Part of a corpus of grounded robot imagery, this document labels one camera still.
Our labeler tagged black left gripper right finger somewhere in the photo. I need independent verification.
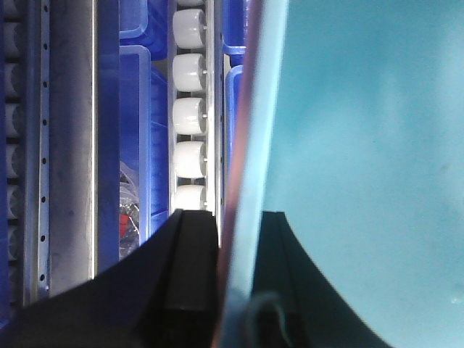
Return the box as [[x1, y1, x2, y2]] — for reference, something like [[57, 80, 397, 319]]
[[249, 212, 388, 347]]

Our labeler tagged blue bin on shelf right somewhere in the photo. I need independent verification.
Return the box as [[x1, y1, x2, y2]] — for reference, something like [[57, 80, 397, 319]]
[[222, 0, 251, 169]]

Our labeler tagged pink plastic box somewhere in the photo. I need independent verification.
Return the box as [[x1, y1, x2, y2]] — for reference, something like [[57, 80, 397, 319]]
[[212, 1, 262, 347]]

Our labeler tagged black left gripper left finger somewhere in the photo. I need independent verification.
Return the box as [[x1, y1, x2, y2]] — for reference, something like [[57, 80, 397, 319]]
[[1, 210, 218, 347]]

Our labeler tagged light blue plastic box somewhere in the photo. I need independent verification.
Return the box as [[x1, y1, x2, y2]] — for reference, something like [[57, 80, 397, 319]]
[[245, 1, 463, 347]]

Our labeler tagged blue bin with packets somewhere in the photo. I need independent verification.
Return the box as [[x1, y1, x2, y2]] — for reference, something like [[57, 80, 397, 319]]
[[98, 45, 168, 268]]

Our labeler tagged blue bin on shelf left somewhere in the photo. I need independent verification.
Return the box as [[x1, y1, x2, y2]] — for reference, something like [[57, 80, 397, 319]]
[[0, 5, 11, 331]]

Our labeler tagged white roller conveyor track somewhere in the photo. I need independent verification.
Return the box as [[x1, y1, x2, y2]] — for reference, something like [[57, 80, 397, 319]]
[[167, 0, 222, 218]]

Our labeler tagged blue bin upper middle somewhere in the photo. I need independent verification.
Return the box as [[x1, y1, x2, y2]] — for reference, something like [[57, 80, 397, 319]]
[[119, 0, 168, 61]]

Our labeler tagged perforated steel rail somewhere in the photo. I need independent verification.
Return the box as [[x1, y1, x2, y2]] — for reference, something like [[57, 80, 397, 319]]
[[22, 1, 98, 305]]

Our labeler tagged blue bin on shelf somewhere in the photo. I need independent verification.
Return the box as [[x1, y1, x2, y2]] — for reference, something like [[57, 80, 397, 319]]
[[0, 5, 11, 331], [222, 0, 251, 169]]

